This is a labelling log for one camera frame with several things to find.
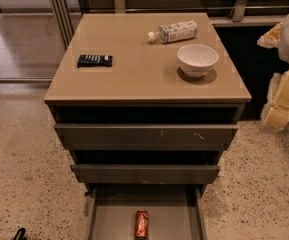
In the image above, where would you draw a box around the dark blue snack bar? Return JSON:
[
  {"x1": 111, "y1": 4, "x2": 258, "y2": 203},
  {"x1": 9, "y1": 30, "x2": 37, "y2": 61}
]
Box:
[{"x1": 77, "y1": 55, "x2": 113, "y2": 67}]

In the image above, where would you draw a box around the open grey bottom drawer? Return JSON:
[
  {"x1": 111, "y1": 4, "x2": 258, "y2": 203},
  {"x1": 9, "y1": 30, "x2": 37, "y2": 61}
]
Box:
[{"x1": 85, "y1": 185, "x2": 208, "y2": 240}]

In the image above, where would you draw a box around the white bowl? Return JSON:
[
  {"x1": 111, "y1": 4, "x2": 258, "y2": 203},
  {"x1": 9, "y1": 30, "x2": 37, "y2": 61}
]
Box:
[{"x1": 177, "y1": 44, "x2": 219, "y2": 78}]

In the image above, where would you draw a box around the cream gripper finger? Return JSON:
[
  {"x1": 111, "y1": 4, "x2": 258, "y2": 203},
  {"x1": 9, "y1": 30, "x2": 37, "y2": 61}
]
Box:
[
  {"x1": 257, "y1": 22, "x2": 283, "y2": 49},
  {"x1": 262, "y1": 70, "x2": 289, "y2": 130}
]

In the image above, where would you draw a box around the grey middle drawer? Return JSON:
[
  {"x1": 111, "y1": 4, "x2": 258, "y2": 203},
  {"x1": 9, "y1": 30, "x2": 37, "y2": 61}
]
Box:
[{"x1": 71, "y1": 164, "x2": 220, "y2": 184}]

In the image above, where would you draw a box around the plastic bottle with label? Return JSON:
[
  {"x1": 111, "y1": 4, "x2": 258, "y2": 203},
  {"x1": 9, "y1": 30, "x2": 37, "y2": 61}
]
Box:
[{"x1": 147, "y1": 20, "x2": 198, "y2": 44}]

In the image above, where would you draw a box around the black object at floor edge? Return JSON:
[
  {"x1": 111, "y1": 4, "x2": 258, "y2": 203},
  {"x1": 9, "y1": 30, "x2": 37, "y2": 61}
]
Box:
[{"x1": 13, "y1": 228, "x2": 27, "y2": 240}]

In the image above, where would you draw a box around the grey drawer cabinet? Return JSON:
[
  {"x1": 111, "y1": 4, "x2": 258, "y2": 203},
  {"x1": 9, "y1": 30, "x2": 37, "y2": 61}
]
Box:
[{"x1": 43, "y1": 12, "x2": 252, "y2": 240}]

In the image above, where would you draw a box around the red coke can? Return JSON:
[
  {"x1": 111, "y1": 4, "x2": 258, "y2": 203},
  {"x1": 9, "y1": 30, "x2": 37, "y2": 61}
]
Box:
[{"x1": 134, "y1": 210, "x2": 149, "y2": 240}]

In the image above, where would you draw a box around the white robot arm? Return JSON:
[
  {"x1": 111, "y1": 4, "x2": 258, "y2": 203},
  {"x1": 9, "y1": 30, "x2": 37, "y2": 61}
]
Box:
[{"x1": 257, "y1": 14, "x2": 289, "y2": 133}]

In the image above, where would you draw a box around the grey top drawer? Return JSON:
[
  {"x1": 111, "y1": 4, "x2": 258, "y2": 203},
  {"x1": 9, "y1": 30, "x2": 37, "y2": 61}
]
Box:
[{"x1": 55, "y1": 124, "x2": 238, "y2": 151}]

